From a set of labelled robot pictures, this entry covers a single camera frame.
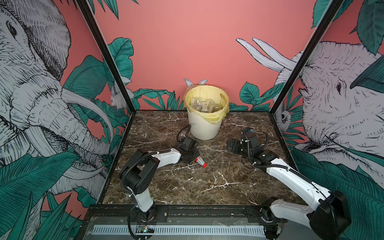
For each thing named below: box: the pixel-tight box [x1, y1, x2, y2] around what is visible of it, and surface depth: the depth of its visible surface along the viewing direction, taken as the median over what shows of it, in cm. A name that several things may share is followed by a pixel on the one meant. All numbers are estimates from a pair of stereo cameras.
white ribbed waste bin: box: [187, 109, 222, 140], surface depth 97 cm
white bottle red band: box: [194, 156, 208, 168], surface depth 92 cm
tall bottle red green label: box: [193, 99, 202, 111], surface depth 97 cm
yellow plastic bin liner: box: [183, 84, 230, 125], surface depth 92 cm
